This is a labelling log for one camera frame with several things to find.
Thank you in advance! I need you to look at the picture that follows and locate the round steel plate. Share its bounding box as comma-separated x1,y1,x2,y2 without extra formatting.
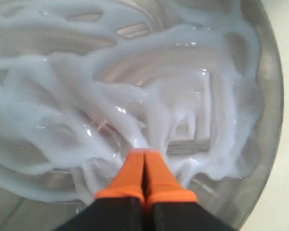
0,0,285,231

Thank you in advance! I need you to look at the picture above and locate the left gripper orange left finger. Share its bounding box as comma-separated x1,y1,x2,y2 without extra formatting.
56,151,145,231

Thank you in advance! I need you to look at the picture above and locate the light blue soap smear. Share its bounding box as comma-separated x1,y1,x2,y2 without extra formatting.
0,0,265,205

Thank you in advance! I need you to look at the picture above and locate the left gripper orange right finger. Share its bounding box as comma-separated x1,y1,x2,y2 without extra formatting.
144,150,233,231

